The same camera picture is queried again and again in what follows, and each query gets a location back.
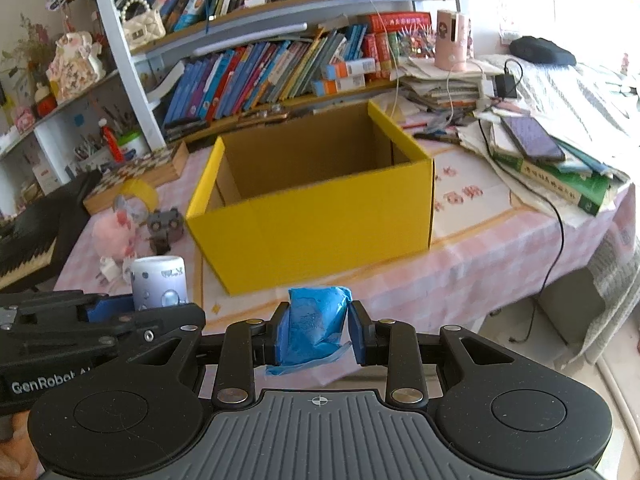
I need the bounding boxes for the white pearl handbag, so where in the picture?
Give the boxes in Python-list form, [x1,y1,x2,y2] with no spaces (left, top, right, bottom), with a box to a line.
[120,0,166,51]

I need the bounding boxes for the yellow tape roll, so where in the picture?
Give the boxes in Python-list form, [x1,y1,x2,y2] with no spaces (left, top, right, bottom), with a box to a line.
[120,178,160,211]

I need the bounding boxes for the black electronic keyboard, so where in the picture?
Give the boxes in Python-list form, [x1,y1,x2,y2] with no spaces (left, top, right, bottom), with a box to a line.
[0,170,104,292]

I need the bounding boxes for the black charger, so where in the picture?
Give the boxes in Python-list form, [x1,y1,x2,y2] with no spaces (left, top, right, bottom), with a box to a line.
[495,74,520,99]

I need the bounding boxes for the white bookshelf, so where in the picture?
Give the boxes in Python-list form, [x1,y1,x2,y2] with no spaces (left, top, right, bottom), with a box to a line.
[0,0,461,211]

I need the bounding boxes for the stack of papers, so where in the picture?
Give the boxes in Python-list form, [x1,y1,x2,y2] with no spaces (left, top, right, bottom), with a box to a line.
[397,55,507,127]

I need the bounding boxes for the wooden chessboard box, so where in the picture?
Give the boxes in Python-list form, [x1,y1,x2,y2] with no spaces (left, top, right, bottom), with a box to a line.
[82,141,190,216]

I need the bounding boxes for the red dictionary set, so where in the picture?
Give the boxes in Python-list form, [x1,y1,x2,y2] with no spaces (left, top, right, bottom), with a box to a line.
[367,11,434,81]

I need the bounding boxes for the dark smartphone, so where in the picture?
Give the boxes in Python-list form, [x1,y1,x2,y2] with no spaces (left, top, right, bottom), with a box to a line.
[501,116,567,162]

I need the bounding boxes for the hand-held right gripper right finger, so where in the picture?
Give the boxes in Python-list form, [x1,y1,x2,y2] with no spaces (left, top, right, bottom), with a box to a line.
[347,301,517,407]

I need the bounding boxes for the orange white small box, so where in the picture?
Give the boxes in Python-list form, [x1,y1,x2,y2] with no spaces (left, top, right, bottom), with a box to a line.
[312,75,366,96]
[327,58,377,79]

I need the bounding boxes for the pink checked tablecloth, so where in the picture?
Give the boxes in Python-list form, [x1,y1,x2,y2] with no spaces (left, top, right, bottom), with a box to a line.
[52,125,636,356]

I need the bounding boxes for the yellow cardboard box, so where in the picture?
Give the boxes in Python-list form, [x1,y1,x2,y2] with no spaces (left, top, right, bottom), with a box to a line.
[185,100,435,296]

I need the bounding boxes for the white bubble print cup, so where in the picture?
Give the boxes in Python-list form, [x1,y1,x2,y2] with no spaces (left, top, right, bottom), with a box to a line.
[130,255,189,312]

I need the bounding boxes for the row of blue books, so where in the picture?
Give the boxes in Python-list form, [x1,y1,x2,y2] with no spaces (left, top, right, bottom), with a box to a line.
[162,22,372,127]

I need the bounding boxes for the white orange-edged desk mat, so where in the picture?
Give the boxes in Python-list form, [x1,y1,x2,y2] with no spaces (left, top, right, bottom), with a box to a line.
[430,159,517,252]

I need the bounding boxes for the black cable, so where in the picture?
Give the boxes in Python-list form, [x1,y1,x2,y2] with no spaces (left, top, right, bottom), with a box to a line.
[477,60,566,345]

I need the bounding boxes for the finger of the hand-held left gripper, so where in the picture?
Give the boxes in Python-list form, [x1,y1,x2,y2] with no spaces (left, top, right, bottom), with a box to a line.
[0,290,137,332]

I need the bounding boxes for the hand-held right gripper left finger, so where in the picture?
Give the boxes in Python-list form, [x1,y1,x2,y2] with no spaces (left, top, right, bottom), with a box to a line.
[125,302,292,409]

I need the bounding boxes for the floral cat ornament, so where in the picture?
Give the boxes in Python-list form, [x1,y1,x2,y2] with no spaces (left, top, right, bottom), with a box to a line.
[46,31,107,104]

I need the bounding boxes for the pen holder with pens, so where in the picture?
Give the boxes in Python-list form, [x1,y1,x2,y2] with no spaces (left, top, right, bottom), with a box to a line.
[74,137,115,173]

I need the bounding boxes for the red bottle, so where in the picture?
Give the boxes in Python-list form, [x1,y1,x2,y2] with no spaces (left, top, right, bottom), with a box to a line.
[98,119,124,164]

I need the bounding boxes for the pink plush toy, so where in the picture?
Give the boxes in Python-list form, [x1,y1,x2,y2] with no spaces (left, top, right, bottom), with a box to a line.
[92,207,140,264]

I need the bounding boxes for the blue tissue packet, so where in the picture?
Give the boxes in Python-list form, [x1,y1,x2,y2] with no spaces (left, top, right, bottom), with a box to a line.
[265,286,354,377]

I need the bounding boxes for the green thick book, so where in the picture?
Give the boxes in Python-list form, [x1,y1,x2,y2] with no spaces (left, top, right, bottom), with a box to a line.
[492,152,614,217]

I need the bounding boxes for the white tub green lid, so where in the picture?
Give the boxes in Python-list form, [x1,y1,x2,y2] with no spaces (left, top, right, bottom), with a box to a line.
[117,131,151,161]

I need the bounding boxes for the grey toy car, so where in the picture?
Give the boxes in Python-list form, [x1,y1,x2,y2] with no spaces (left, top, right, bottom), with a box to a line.
[146,207,185,241]

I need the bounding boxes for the red jar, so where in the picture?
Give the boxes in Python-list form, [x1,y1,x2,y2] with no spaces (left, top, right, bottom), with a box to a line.
[34,81,58,117]

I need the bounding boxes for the pink cylinder holder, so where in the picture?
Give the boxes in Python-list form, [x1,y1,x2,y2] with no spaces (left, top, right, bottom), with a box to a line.
[433,9,472,71]

